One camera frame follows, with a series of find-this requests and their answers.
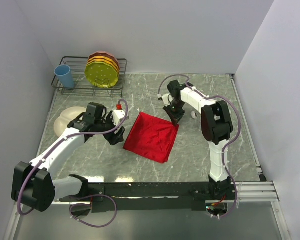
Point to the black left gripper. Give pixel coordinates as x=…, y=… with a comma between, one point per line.
x=113, y=138

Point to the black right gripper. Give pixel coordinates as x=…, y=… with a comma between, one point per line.
x=175, y=117

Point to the red cloth napkin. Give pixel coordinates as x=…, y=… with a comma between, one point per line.
x=152, y=138

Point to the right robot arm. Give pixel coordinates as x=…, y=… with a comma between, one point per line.
x=216, y=128

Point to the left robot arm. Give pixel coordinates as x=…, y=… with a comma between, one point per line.
x=44, y=167

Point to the silver spoon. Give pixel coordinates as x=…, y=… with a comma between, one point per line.
x=193, y=115

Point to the cream divided plate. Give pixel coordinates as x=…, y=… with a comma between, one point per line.
x=65, y=118

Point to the yellow-green dotted plate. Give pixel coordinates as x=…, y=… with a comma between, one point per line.
x=101, y=75

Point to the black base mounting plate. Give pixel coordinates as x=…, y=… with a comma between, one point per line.
x=138, y=196

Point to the orange striped plate stack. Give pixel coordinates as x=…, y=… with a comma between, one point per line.
x=105, y=57

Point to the blue plastic cup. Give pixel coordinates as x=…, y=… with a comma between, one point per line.
x=64, y=75

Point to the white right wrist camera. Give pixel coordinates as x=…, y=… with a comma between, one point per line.
x=166, y=98

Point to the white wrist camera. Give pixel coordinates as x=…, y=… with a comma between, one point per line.
x=166, y=98
x=118, y=114

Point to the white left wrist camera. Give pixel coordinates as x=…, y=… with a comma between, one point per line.
x=118, y=114

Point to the aluminium frame rail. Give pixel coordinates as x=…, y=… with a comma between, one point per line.
x=257, y=191

